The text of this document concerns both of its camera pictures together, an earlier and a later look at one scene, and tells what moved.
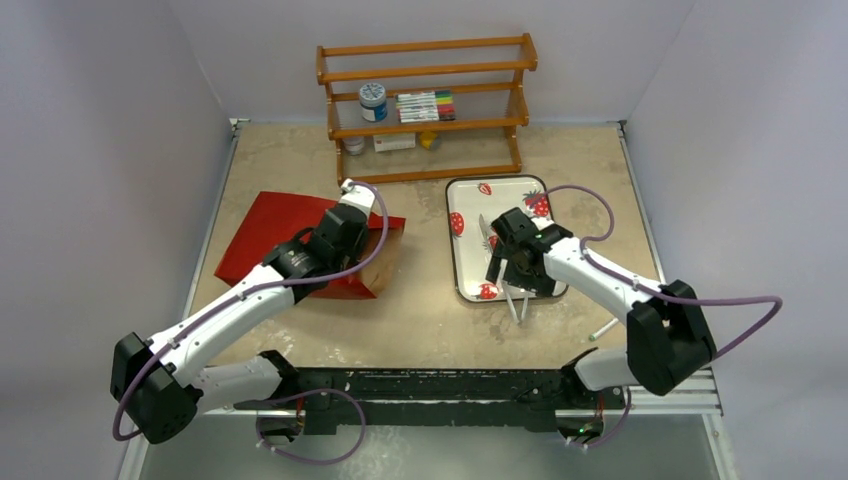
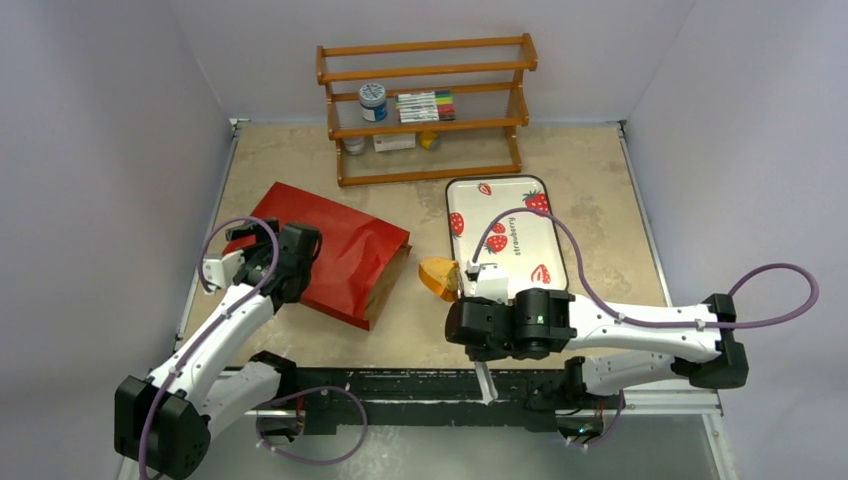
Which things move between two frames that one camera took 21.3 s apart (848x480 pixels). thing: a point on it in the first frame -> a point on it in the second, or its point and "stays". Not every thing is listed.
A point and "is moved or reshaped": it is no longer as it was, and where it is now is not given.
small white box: (396, 141) stays
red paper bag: (274, 218) is moved or reshaped
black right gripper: (506, 258) -> (454, 321)
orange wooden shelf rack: (426, 109) stays
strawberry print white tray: (473, 204) stays
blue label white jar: (374, 105) stays
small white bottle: (354, 145) stays
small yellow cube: (426, 138) stays
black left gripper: (353, 259) -> (253, 228)
